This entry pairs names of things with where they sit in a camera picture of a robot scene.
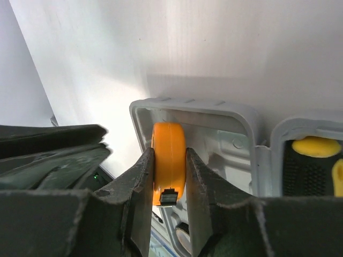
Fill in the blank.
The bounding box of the phillips screwdriver black yellow handle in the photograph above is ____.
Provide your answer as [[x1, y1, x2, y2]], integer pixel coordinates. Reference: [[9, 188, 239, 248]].
[[282, 136, 342, 197]]

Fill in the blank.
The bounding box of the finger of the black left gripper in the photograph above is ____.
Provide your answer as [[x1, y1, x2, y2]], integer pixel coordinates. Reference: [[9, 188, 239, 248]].
[[1, 143, 110, 190], [1, 124, 109, 159]]

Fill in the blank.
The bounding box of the orange tape measure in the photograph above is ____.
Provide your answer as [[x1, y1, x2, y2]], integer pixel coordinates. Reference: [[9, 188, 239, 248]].
[[151, 122, 186, 207]]

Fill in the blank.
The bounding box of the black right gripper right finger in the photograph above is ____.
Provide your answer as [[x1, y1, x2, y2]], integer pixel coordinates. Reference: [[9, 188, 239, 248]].
[[187, 148, 342, 256]]

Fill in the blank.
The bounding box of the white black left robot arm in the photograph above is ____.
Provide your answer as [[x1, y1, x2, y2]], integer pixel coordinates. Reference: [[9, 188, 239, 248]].
[[1, 124, 111, 191]]

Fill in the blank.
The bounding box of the grey plastic tool case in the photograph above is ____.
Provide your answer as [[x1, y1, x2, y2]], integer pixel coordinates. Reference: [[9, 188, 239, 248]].
[[130, 98, 342, 256]]

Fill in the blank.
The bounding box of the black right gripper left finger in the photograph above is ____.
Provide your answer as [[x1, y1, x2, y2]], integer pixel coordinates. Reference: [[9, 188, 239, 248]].
[[1, 148, 154, 256]]

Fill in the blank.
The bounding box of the black electrical tape roll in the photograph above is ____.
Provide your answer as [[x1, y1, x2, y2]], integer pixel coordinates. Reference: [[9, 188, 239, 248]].
[[175, 222, 191, 254]]

